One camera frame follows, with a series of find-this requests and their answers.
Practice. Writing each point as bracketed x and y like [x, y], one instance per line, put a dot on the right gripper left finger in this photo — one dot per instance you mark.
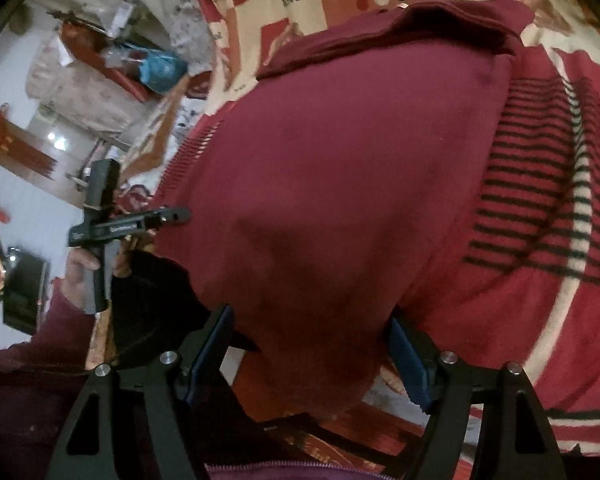
[132, 419]

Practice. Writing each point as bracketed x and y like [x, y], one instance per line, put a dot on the maroon knit sweater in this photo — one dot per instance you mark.
[326, 190]

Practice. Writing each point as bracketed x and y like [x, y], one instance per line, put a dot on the maroon sleeved forearm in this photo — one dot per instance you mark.
[61, 343]

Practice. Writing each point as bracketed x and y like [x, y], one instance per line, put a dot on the person's left hand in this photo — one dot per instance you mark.
[81, 267]

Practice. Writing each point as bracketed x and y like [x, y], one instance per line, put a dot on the orange patterned quilt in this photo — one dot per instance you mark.
[147, 150]

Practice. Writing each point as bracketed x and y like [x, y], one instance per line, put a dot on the black box on floor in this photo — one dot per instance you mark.
[24, 292]

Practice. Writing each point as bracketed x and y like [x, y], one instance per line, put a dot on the red cream patterned blanket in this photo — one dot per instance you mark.
[518, 278]

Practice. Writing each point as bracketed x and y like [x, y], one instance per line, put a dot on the blue plastic bag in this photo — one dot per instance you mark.
[161, 70]

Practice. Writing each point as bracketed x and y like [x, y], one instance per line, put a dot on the grey floral bedsheet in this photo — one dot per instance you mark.
[180, 20]

